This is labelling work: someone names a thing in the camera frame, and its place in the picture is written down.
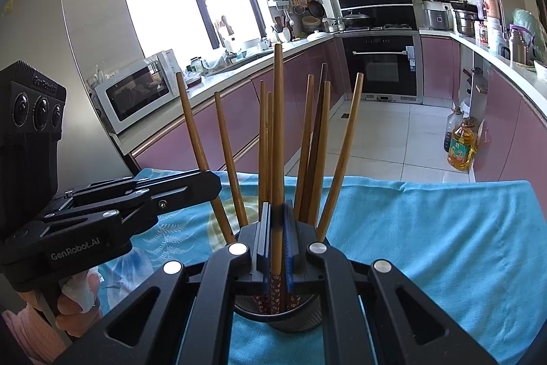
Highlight black lidded wok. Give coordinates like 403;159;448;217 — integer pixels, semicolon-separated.
342;10;372;28

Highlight bunch of wooden chopsticks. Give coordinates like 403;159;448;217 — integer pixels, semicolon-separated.
175;63;365;312

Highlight clear plastic bottle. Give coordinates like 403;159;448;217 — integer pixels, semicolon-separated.
442;106;464;154

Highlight yellow cooking oil bottle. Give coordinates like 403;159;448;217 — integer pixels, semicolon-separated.
447;117;478;172

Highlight white microwave oven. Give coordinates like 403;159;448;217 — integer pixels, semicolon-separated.
92;49;184;135

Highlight pink base cabinets under sink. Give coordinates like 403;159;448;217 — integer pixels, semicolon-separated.
130;38;343;173

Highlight steel vacuum flask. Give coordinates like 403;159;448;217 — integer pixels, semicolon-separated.
508;28;525;64

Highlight blue floral tablecloth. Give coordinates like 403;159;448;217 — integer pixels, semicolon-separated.
98;168;535;365

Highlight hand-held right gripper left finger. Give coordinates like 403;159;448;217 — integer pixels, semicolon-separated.
55;201;273;365

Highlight black built-in oven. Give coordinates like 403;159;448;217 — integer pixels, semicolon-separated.
342;34;424;105

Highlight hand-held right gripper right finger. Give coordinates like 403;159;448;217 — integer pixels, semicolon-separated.
282;200;505;365

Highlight person's left hand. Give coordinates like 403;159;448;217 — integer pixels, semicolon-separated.
19;268;102;329

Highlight person's left forearm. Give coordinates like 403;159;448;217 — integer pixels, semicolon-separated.
6;303;65;363

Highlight steel stockpot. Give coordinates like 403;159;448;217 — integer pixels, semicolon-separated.
454;8;479;36

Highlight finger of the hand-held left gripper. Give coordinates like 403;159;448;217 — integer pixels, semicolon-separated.
38;172;222;238
51;169;214;202

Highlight wooden chopstick with patterned end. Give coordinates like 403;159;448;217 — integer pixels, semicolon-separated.
270;43;286;312

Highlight white tissue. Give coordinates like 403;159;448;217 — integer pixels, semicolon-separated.
60;266;97;312

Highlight pink base cabinets beside oven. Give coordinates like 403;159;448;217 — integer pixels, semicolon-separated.
421;36;547;216

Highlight black mesh utensil holder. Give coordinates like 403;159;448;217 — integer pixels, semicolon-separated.
233;292;323;334

